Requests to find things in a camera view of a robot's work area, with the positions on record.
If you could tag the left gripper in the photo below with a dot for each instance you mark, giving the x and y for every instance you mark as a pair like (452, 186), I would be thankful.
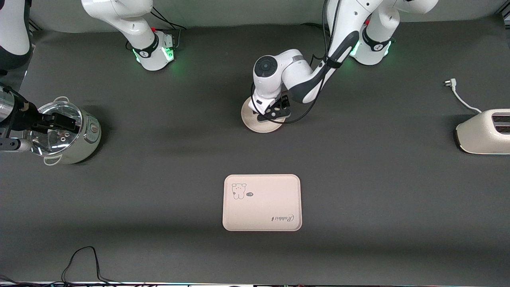
(284, 101)

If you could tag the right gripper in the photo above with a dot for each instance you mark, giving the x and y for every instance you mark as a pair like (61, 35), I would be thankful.
(24, 118)

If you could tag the round cream plate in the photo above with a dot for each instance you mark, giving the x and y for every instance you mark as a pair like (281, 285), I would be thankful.
(255, 123)

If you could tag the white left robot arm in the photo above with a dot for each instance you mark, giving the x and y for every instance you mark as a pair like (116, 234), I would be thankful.
(303, 75)

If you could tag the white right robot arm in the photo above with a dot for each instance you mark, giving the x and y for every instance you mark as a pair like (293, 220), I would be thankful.
(147, 52)

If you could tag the cream tray with rabbit print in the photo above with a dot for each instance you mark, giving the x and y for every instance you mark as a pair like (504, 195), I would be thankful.
(263, 207)

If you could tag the glass pot lid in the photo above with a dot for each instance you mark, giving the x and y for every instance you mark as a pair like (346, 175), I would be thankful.
(59, 143)

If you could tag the dark grey table mat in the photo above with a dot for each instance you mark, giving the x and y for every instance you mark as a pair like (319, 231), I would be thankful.
(159, 191)

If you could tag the white toaster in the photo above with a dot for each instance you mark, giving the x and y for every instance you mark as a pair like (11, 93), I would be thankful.
(478, 137)

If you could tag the aluminium frame rail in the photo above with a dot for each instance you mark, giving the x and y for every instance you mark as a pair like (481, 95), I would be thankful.
(36, 24)
(505, 16)

